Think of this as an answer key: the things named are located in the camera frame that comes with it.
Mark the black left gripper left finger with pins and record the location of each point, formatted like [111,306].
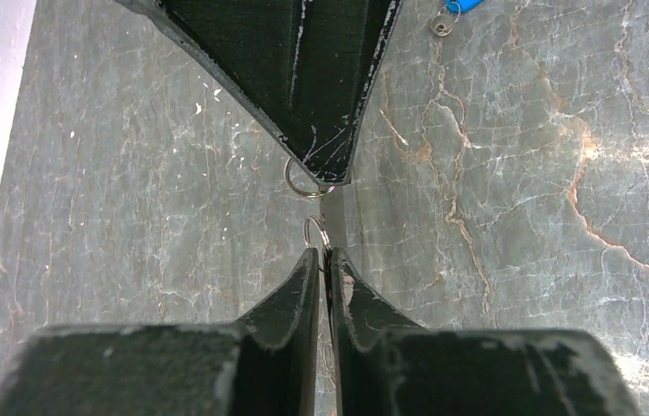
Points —
[263,363]

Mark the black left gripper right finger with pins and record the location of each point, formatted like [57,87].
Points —
[387,364]

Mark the blue plastic key tag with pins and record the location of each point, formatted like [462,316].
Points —
[461,6]

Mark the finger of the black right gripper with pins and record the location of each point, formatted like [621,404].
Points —
[304,70]

